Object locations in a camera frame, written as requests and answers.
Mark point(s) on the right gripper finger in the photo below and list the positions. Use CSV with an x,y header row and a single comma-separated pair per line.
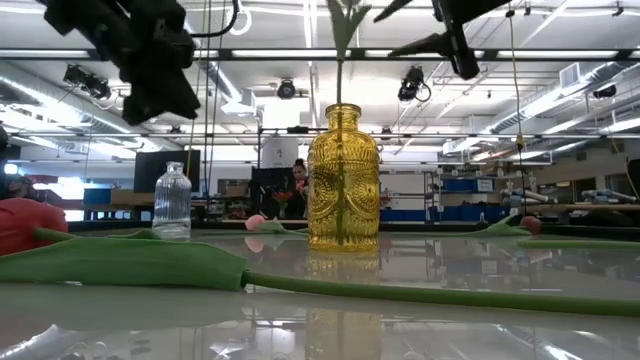
x,y
425,46
395,7

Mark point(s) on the black ceiling fixture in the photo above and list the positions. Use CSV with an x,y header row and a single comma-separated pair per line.
x,y
87,82

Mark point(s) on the thin black frame crossbar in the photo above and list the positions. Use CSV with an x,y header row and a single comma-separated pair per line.
x,y
450,135

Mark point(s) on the blue box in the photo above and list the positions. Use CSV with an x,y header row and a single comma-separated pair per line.
x,y
97,196

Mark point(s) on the black rail with light strips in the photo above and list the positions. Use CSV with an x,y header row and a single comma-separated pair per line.
x,y
487,54

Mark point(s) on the black monitor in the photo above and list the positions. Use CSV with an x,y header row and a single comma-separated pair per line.
x,y
265,185
150,170

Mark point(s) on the cardboard box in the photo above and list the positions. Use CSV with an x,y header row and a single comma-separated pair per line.
x,y
130,196

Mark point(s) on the row of blue bins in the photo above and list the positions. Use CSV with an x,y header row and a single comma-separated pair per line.
x,y
450,214

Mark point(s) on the white artificial tulip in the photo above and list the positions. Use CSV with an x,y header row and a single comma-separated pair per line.
x,y
340,75
575,245

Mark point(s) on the dark red artificial tulip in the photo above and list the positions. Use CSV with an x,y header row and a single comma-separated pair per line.
x,y
531,224

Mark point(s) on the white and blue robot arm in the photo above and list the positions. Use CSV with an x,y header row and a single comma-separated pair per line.
x,y
525,196
607,195

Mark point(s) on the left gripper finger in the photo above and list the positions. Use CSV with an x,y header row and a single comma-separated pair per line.
x,y
177,97
142,102

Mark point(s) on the black ceiling speaker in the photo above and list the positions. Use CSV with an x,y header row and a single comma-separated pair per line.
x,y
605,91

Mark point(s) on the person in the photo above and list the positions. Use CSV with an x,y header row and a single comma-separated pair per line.
x,y
300,172

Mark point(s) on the blue shelf bins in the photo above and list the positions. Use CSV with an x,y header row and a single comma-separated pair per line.
x,y
460,185

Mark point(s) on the clear ribbed glass bottle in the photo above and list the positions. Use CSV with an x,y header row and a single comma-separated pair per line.
x,y
171,205

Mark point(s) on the yellow embossed glass vase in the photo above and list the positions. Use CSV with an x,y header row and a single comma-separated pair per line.
x,y
325,200

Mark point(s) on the silver ventilation duct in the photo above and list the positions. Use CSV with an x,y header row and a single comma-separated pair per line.
x,y
550,102

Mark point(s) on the round black ceiling camera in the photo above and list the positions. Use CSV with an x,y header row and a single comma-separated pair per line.
x,y
286,89

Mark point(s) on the pink artificial tulip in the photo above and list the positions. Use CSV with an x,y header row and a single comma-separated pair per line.
x,y
255,222

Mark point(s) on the red flower bouquet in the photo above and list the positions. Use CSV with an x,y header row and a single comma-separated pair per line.
x,y
282,197

